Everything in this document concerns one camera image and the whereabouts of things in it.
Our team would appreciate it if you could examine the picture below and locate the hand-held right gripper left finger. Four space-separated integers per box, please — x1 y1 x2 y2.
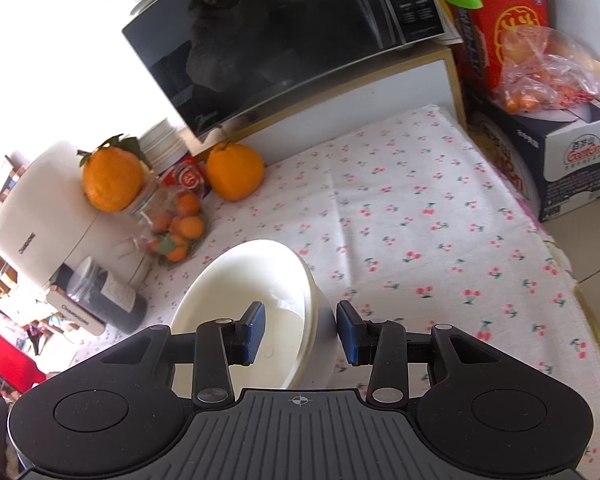
99 301 268 407

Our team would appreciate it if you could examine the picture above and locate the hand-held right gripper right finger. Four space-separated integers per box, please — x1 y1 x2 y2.
335 301 502 405

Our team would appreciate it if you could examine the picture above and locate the white bowl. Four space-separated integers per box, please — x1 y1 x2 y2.
170 239 342 392

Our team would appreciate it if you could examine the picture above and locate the cream bowl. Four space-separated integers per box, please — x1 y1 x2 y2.
171 240 315 391
171 240 318 391

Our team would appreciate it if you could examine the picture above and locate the cherry print tablecloth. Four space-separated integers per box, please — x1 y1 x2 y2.
40 104 600 473

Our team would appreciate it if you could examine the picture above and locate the glass jar of small oranges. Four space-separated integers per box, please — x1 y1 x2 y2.
129 179 209 267

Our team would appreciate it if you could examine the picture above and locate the clear jar with dark contents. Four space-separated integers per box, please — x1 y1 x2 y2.
64 255 149 336

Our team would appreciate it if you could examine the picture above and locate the stack of paper cups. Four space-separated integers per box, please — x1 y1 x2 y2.
139 119 214 200

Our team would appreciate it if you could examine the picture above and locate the large orange with leaves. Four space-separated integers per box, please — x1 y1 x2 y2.
76 133 152 214

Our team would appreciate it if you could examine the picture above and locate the cream air fryer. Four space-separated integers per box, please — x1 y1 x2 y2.
0 140 152 337

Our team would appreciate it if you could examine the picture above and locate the dark and white carton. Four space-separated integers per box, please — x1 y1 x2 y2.
466 94 600 224

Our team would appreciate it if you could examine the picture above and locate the black microwave oven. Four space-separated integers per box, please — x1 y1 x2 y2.
122 0 447 147

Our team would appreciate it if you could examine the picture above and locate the bag of red snacks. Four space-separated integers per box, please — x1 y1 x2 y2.
494 26 600 114

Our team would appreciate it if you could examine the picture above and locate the red cardboard box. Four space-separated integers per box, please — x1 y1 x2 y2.
449 0 552 95

